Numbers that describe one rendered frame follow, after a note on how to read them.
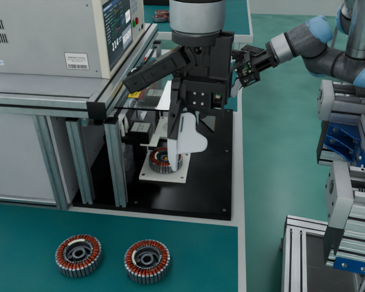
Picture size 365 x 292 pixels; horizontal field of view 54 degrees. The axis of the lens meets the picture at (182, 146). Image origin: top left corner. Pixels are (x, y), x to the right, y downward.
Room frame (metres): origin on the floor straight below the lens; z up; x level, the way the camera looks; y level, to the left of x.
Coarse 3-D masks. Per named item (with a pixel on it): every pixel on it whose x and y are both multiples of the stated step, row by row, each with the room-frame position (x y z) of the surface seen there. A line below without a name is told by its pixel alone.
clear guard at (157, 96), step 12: (156, 84) 0.96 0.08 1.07; (168, 84) 0.96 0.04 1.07; (144, 96) 0.88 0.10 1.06; (156, 96) 0.88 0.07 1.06; (168, 96) 0.88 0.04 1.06; (120, 108) 0.82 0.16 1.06; (132, 108) 0.81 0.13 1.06; (144, 108) 0.81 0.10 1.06; (156, 108) 0.81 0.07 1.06; (168, 108) 0.81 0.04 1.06; (204, 120) 0.80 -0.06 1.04
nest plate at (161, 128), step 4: (160, 116) 1.27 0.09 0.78; (160, 120) 1.24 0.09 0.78; (164, 120) 1.24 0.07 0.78; (160, 124) 1.21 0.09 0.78; (164, 124) 1.21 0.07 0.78; (156, 128) 1.18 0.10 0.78; (160, 128) 1.18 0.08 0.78; (164, 128) 1.18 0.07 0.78; (156, 132) 1.15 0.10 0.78; (160, 132) 1.15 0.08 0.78; (164, 132) 1.15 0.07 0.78; (160, 136) 1.12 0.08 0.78; (164, 136) 1.12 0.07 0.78
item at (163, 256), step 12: (156, 240) 0.62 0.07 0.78; (132, 252) 0.58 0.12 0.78; (144, 252) 0.60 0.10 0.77; (156, 252) 0.59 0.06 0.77; (168, 252) 0.58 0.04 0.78; (132, 264) 0.54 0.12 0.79; (144, 264) 0.55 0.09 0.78; (156, 264) 0.55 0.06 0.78; (168, 264) 0.55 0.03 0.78; (132, 276) 0.52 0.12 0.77; (144, 276) 0.51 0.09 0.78; (156, 276) 0.52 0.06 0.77
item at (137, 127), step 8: (136, 128) 0.95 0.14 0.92; (144, 128) 0.95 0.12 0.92; (152, 128) 0.98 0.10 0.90; (104, 136) 0.94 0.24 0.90; (128, 136) 0.94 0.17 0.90; (136, 136) 0.93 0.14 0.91; (144, 136) 0.92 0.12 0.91; (152, 136) 0.96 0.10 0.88; (144, 144) 0.92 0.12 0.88; (152, 144) 0.92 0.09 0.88
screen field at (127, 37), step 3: (129, 24) 1.12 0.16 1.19; (129, 27) 1.11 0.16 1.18; (126, 30) 1.08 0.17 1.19; (129, 30) 1.11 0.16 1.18; (123, 33) 1.05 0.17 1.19; (126, 33) 1.08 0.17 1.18; (129, 33) 1.11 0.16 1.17; (123, 36) 1.04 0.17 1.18; (126, 36) 1.07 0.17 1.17; (129, 36) 1.10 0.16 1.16; (123, 39) 1.04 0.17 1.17; (126, 39) 1.07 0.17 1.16; (129, 39) 1.10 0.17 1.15; (123, 42) 1.04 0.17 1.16; (126, 42) 1.07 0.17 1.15; (123, 45) 1.03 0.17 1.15; (126, 45) 1.06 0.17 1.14; (123, 48) 1.03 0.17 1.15
